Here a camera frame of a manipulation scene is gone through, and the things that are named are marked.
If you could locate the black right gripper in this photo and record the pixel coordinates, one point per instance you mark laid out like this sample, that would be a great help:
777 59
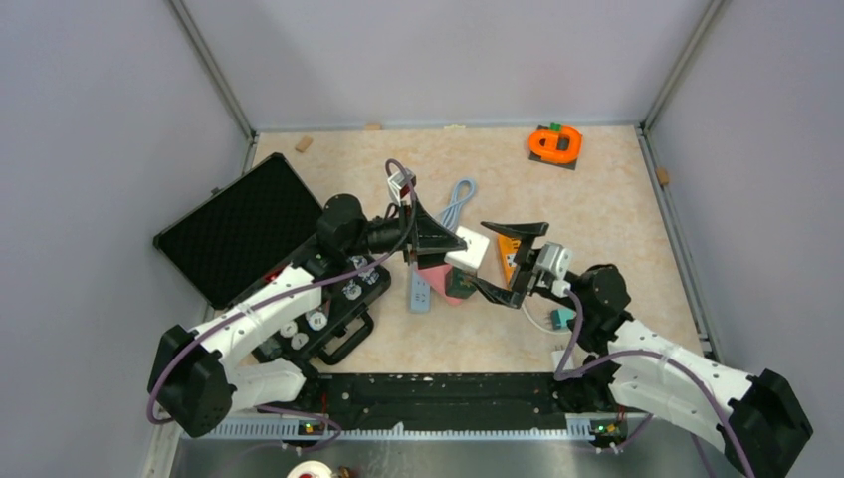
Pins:
525 277

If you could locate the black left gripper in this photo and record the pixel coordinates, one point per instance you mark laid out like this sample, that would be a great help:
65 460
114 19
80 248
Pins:
432 237

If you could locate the orange power strip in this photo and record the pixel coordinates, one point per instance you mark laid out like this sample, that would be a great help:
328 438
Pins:
507 250

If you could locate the pink triangular power strip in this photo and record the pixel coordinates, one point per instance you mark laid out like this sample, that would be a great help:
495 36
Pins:
436 277

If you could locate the white cube socket adapter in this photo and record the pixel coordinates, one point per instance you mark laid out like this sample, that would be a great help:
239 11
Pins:
471 258

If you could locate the dark green cube adapter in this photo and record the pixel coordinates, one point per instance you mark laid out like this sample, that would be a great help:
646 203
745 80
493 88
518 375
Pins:
460 284

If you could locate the teal cube adapter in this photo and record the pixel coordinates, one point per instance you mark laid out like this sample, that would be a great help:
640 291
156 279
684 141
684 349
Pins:
559 318

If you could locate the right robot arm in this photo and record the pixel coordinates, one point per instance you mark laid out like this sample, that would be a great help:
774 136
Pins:
756 421

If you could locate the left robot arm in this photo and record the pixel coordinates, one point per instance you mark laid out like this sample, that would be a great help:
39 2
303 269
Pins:
197 379

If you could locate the white plug adapter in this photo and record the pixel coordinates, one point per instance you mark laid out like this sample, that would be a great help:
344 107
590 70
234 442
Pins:
556 358

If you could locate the light blue power strip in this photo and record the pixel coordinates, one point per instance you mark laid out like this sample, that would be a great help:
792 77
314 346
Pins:
419 294

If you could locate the small wooden block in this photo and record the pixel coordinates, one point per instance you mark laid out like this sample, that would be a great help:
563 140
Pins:
304 144

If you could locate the wooden block at right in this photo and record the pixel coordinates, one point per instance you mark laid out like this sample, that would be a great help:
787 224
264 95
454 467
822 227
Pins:
663 176

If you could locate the black poker chip case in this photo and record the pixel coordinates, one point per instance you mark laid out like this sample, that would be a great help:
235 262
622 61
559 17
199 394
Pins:
238 241

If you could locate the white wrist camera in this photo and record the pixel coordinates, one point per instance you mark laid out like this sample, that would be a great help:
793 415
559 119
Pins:
553 260

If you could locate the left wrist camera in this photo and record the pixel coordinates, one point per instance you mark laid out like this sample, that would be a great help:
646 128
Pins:
399 183

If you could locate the dark square base plate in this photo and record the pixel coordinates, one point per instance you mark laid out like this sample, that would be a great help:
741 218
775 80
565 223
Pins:
560 161

